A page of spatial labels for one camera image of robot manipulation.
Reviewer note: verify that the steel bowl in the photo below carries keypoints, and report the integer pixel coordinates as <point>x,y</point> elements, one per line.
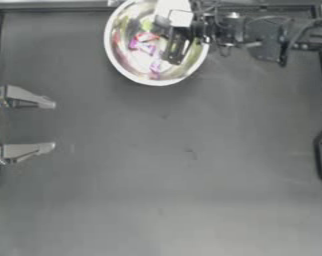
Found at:
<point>123,56</point>

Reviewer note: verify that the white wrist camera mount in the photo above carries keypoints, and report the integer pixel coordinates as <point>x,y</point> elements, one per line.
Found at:
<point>173,11</point>

